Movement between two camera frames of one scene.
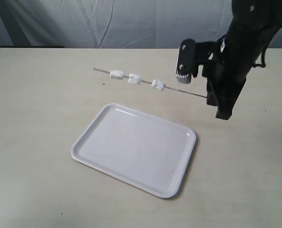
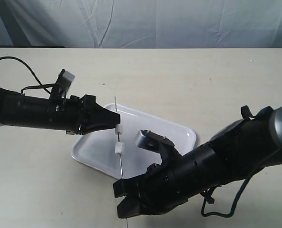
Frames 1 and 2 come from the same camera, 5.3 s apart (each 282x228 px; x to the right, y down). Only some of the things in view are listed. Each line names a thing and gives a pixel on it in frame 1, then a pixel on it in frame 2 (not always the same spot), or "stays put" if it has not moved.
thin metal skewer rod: [143, 81] -> [120, 160]
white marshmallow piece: [135, 79] -> [119, 148]
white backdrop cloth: [113, 23] stays put
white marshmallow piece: [116, 74] -> [119, 129]
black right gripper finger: [226, 103] -> [131, 205]
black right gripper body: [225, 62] -> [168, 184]
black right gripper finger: [211, 99] -> [123, 186]
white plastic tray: [145, 151] stays put
